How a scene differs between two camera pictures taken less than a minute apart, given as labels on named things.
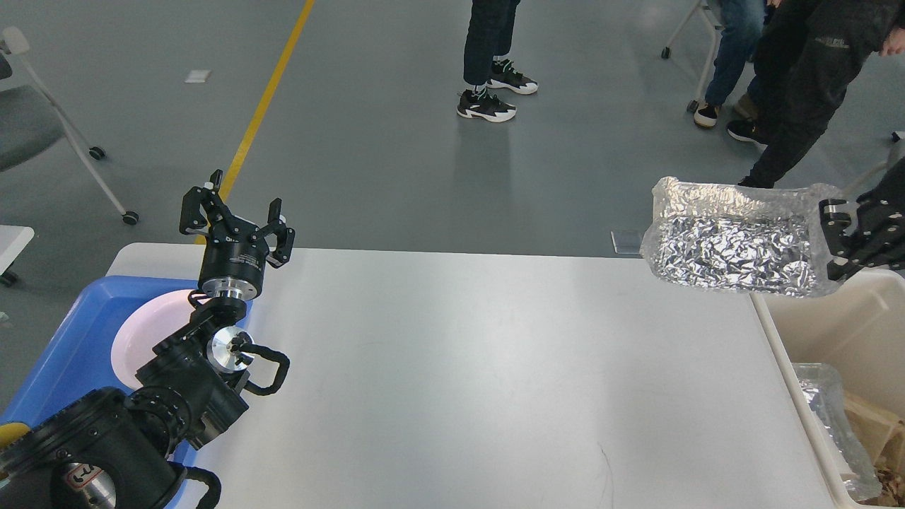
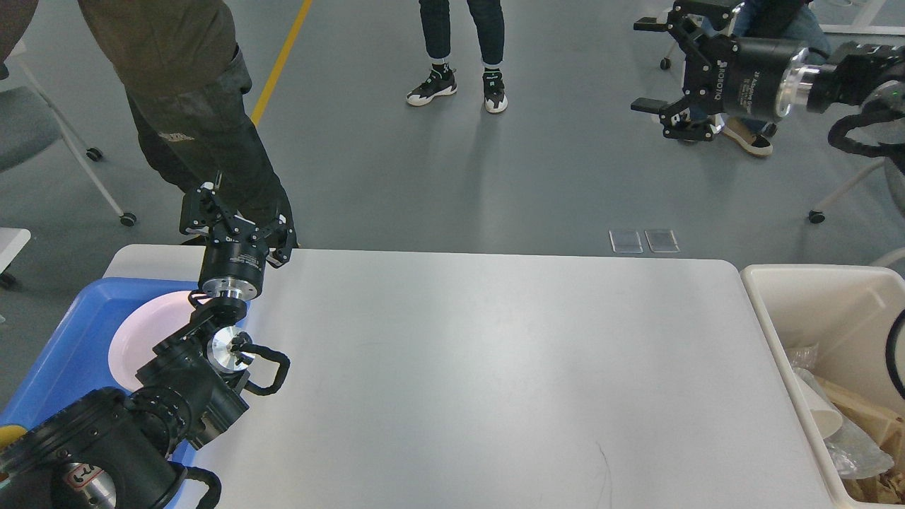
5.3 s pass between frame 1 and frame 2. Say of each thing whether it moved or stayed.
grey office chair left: stayed
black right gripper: moved
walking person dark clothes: moved
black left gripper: stayed
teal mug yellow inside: stayed
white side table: stayed
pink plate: stayed
